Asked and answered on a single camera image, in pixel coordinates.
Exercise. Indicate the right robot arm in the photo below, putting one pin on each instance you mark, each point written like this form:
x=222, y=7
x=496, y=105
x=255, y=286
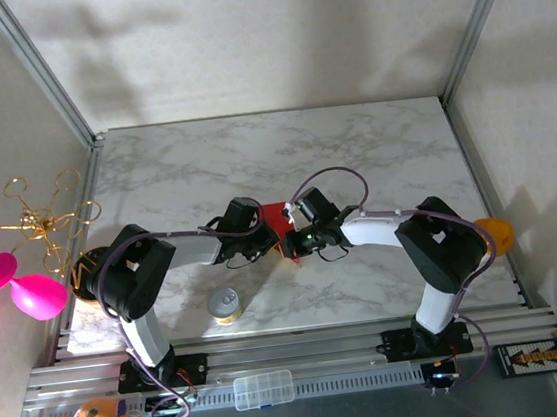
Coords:
x=439, y=250

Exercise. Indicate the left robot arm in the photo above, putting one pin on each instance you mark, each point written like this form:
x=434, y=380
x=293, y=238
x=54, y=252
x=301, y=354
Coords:
x=134, y=270

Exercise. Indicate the silver tin can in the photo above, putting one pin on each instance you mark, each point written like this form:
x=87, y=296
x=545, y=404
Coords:
x=224, y=302

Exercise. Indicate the clear plastic organizer box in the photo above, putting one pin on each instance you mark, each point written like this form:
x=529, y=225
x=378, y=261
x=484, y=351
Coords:
x=264, y=390

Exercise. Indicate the black round disc gold rim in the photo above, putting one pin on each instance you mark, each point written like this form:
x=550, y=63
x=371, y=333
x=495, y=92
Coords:
x=82, y=278

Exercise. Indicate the black controller board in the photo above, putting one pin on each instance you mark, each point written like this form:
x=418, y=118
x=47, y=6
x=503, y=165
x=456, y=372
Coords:
x=441, y=375
x=165, y=405

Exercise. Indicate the orange and white cup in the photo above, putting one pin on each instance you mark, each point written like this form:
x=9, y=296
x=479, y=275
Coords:
x=500, y=236

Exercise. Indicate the pink plastic goblet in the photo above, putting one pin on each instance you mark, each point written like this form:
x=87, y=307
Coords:
x=37, y=296

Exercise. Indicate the black connector board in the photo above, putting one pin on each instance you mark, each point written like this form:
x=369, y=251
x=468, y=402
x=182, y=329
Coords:
x=507, y=361

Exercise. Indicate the aluminium rail bed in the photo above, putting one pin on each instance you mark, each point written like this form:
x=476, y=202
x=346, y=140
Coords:
x=300, y=352

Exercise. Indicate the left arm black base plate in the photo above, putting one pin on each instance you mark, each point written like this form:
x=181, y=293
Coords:
x=196, y=369

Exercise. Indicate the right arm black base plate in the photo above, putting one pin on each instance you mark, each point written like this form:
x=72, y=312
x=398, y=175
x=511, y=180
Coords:
x=397, y=346

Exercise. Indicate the aluminium table side rail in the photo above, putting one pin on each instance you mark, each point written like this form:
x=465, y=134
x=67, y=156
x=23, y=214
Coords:
x=474, y=171
x=88, y=182

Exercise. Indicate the aluminium frame post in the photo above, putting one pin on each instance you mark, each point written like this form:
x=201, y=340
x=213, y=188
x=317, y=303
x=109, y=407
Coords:
x=479, y=19
x=41, y=69

